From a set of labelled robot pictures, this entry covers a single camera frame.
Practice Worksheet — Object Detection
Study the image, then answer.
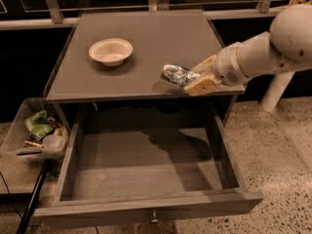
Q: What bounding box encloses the clear plastic cup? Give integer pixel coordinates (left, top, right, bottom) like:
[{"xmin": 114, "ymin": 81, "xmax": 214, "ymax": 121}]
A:
[{"xmin": 43, "ymin": 135, "xmax": 61, "ymax": 148}]

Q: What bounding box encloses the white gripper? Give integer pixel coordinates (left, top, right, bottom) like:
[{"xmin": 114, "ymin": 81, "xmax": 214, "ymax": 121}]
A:
[{"xmin": 184, "ymin": 42, "xmax": 250, "ymax": 96}]

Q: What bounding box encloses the white diagonal post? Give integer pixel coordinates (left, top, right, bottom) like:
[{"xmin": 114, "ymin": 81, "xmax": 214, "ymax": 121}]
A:
[{"xmin": 260, "ymin": 71, "xmax": 294, "ymax": 112}]

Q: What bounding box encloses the black floor bar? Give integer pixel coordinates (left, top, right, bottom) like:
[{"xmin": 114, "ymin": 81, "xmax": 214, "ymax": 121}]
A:
[{"xmin": 17, "ymin": 160, "xmax": 51, "ymax": 234}]

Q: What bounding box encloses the metal drawer knob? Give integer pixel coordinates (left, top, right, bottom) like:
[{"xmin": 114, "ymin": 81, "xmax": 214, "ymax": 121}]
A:
[{"xmin": 150, "ymin": 212, "xmax": 160, "ymax": 224}]

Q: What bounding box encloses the black floor cable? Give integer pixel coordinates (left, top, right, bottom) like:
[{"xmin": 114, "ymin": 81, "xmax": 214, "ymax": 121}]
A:
[{"xmin": 0, "ymin": 169, "xmax": 23, "ymax": 219}]

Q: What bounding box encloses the metal railing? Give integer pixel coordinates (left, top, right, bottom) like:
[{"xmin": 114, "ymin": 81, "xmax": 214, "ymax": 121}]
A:
[{"xmin": 0, "ymin": 0, "xmax": 312, "ymax": 31}]

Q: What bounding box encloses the silver redbull can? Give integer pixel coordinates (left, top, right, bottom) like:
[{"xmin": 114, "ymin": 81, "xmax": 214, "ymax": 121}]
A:
[{"xmin": 161, "ymin": 63, "xmax": 200, "ymax": 88}]

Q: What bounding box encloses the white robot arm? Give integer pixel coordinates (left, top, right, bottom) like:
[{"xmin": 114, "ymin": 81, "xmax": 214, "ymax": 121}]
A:
[{"xmin": 184, "ymin": 4, "xmax": 312, "ymax": 96}]

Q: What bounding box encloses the green snack bag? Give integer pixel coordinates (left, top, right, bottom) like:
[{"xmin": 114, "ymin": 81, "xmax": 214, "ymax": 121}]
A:
[{"xmin": 24, "ymin": 110, "xmax": 54, "ymax": 140}]

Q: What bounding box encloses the grey wooden cabinet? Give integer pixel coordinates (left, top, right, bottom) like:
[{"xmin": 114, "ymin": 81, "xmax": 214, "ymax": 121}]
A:
[{"xmin": 45, "ymin": 10, "xmax": 244, "ymax": 132}]

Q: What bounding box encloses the white paper bowl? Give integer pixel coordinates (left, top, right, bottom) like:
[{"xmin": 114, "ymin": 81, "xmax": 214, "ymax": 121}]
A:
[{"xmin": 89, "ymin": 38, "xmax": 134, "ymax": 66}]

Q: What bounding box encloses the clear plastic bin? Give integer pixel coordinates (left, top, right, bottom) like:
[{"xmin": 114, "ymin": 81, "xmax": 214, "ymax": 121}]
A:
[{"xmin": 1, "ymin": 97, "xmax": 69, "ymax": 162}]

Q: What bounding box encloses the open grey top drawer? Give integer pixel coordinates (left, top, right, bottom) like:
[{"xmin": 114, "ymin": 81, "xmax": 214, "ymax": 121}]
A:
[{"xmin": 35, "ymin": 122, "xmax": 263, "ymax": 228}]

